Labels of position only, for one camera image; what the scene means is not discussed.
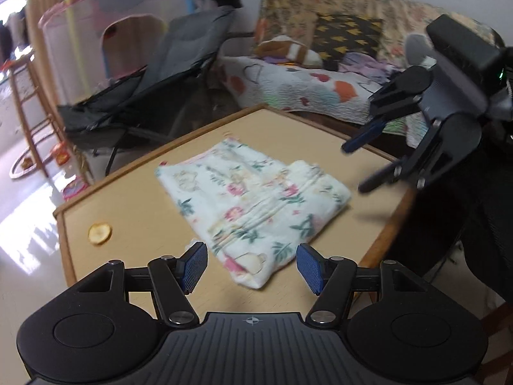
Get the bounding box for white hula hoop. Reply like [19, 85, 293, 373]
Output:
[9, 144, 57, 179]

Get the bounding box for dried fruit slice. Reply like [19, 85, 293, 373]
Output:
[88, 223, 113, 245]

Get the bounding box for tall wooden stool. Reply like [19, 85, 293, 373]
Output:
[8, 54, 57, 177]

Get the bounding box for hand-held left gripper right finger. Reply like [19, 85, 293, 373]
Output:
[296, 243, 437, 326]

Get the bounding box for pink toy drum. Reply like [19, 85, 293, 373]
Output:
[63, 180, 89, 200]

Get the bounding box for small orange bucket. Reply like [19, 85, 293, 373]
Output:
[51, 144, 70, 165]

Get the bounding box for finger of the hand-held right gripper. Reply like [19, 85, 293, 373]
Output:
[341, 78, 421, 154]
[358, 128, 453, 194]

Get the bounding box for lilac cloth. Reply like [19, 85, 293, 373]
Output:
[341, 52, 405, 83]

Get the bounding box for grey folding recliner chair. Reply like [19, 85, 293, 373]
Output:
[56, 6, 237, 165]

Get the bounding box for black yellow patterned pillow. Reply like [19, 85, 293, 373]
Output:
[310, 14, 383, 69]

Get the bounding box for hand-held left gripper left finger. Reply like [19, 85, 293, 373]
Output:
[76, 242, 209, 326]

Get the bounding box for sofa with patterned quilt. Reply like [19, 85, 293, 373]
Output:
[256, 0, 506, 73]

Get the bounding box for white floral baby garment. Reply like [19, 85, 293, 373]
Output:
[156, 138, 352, 289]

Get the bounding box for brown white plush toy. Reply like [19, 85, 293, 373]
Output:
[252, 35, 323, 69]

